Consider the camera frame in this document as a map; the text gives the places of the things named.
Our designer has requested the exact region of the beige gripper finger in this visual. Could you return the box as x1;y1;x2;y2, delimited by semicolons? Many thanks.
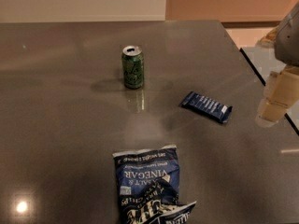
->
255;98;287;128

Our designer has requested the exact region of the blue salt vinegar chip bag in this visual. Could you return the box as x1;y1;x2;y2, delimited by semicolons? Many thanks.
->
113;145;196;224

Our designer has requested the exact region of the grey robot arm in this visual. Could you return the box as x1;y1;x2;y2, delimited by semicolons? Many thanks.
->
255;3;299;128

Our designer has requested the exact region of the green soda can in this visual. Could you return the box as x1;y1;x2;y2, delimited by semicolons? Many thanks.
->
121;45;144;89

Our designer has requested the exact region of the dark blue snack bar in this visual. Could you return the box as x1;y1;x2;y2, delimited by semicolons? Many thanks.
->
180;91;233;124

